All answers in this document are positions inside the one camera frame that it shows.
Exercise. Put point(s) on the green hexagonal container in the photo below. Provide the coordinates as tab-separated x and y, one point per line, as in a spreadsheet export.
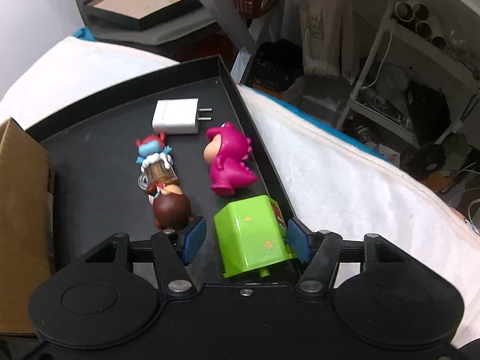
251	235

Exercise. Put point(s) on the red blue mug figurine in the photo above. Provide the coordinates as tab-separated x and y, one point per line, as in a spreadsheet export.
155	162

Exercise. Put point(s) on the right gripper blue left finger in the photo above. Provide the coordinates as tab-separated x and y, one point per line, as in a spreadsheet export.
190	240

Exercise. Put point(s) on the pink dinosaur figurine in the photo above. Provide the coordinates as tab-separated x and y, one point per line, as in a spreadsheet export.
226	153

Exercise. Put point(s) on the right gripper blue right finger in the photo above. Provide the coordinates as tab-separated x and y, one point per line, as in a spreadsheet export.
304	242

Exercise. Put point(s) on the white tablecloth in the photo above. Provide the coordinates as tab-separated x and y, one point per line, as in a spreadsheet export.
331	182

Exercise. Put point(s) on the grey chair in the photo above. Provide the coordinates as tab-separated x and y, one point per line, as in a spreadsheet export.
221	12

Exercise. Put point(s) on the black tray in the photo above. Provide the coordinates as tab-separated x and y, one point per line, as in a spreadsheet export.
114	151

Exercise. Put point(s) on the black picture frame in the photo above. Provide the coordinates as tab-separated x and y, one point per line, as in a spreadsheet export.
139	15

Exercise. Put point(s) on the white plastic bag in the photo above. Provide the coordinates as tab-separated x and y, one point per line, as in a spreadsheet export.
327	33

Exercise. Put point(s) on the white power adapter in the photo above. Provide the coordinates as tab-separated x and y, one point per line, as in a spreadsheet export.
179	116

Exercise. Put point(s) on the brown round-head figurine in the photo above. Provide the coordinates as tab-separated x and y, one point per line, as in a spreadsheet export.
171	208

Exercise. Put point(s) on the brown cardboard box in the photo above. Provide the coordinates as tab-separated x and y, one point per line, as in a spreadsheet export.
25	225

